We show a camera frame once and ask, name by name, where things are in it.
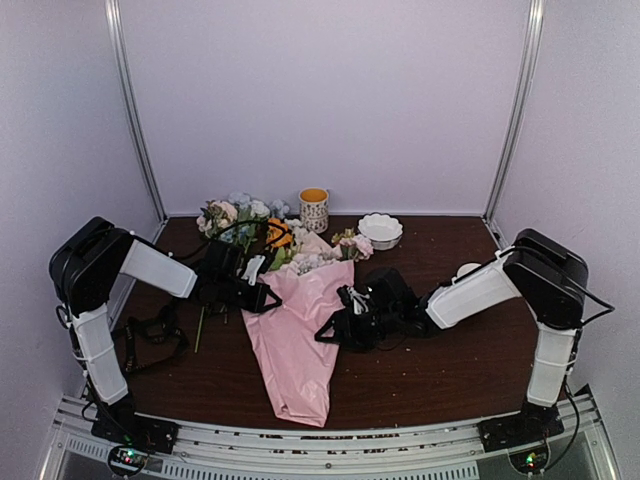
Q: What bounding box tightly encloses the floral mug with yellow inside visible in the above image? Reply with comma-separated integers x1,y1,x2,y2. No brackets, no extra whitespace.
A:
299,188,329,234

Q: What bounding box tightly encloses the aluminium front rail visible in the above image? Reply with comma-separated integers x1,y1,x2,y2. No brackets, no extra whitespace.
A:
49,394,611,480

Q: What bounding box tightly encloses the aluminium frame post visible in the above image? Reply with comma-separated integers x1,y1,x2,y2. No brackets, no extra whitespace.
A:
483,0,545,225
104,0,168,222

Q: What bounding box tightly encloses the pink wrapping paper sheet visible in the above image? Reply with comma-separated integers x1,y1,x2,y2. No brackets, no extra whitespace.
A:
242,233,354,427

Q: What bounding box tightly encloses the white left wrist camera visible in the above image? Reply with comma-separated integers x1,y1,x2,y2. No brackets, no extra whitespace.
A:
241,255,266,286

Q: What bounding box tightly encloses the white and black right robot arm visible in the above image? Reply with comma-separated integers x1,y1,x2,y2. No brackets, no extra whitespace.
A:
314,228,588,442

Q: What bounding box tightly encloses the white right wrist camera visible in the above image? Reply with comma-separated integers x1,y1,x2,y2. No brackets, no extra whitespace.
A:
337,285,372,315

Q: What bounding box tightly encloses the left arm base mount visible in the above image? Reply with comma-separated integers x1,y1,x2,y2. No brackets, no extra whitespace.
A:
91,416,179,454

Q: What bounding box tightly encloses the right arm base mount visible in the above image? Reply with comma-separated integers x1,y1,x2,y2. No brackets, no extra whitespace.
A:
477,414,565,453

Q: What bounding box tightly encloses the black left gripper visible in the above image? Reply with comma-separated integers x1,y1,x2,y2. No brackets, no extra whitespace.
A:
216,275,280,314

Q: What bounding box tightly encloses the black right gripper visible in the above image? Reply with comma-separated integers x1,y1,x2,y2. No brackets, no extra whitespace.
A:
315,306,400,353

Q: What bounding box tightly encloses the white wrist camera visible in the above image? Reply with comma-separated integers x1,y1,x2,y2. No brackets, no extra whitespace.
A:
241,255,266,286
337,285,372,315

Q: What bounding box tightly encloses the plain white bowl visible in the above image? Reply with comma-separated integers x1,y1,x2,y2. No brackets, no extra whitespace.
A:
456,262,481,280

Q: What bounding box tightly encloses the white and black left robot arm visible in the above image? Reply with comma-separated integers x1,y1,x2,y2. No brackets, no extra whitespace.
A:
49,216,282,405

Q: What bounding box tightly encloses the left aluminium frame post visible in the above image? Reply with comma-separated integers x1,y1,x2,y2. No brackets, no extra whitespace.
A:
104,0,168,222

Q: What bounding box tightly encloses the pile of fake flowers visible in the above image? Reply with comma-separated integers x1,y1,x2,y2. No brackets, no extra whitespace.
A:
193,192,301,354

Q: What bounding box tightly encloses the right aluminium frame post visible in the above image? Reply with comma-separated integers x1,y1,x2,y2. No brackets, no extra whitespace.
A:
483,0,545,225

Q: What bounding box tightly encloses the black ribbon strap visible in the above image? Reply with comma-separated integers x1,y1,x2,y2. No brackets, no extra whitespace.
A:
109,299,201,377

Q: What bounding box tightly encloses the orange fake flower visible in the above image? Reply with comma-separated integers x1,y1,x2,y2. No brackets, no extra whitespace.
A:
265,218,293,271

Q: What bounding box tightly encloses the white scalloped bowl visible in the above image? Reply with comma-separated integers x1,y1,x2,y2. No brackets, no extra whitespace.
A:
357,213,403,251

